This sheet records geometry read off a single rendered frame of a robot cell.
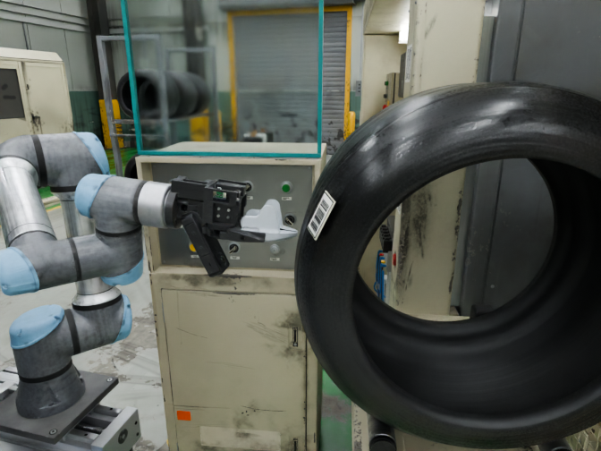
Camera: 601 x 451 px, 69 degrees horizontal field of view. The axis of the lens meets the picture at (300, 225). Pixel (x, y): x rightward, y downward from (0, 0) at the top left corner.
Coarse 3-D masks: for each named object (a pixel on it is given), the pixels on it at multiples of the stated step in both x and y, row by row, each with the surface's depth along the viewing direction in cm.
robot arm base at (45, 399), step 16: (64, 368) 105; (32, 384) 101; (48, 384) 102; (64, 384) 105; (80, 384) 110; (16, 400) 104; (32, 400) 102; (48, 400) 103; (64, 400) 104; (32, 416) 102; (48, 416) 103
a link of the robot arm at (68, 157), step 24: (48, 144) 95; (72, 144) 98; (96, 144) 101; (48, 168) 95; (72, 168) 98; (96, 168) 101; (72, 192) 99; (72, 216) 102; (96, 288) 106; (72, 312) 106; (96, 312) 106; (120, 312) 110; (96, 336) 107; (120, 336) 111
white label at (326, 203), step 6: (324, 192) 60; (324, 198) 60; (330, 198) 58; (318, 204) 61; (324, 204) 59; (330, 204) 58; (318, 210) 60; (324, 210) 59; (330, 210) 57; (312, 216) 61; (318, 216) 60; (324, 216) 58; (312, 222) 61; (318, 222) 59; (324, 222) 58; (312, 228) 60; (318, 228) 59; (312, 234) 60; (318, 234) 59
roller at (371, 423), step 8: (368, 416) 76; (368, 424) 75; (376, 424) 73; (384, 424) 73; (368, 432) 73; (376, 432) 71; (384, 432) 71; (392, 432) 72; (368, 440) 72; (376, 440) 70; (384, 440) 70; (392, 440) 70; (376, 448) 70; (384, 448) 70; (392, 448) 70
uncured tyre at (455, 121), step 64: (384, 128) 58; (448, 128) 53; (512, 128) 52; (576, 128) 52; (320, 192) 62; (384, 192) 56; (576, 192) 80; (320, 256) 60; (576, 256) 83; (320, 320) 63; (384, 320) 92; (512, 320) 89; (576, 320) 82; (384, 384) 64; (448, 384) 85; (512, 384) 81; (576, 384) 73
